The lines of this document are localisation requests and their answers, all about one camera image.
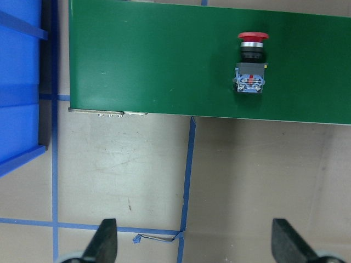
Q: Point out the blue bin left side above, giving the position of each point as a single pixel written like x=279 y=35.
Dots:
x=21 y=35

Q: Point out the red push button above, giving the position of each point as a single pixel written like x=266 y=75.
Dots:
x=249 y=72

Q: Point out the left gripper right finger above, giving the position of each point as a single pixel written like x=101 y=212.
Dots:
x=288 y=246

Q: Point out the green conveyor belt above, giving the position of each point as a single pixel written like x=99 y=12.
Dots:
x=181 y=59

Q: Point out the brown paper table cover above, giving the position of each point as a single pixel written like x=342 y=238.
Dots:
x=182 y=189

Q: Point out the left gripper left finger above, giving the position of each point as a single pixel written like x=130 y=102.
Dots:
x=103 y=245

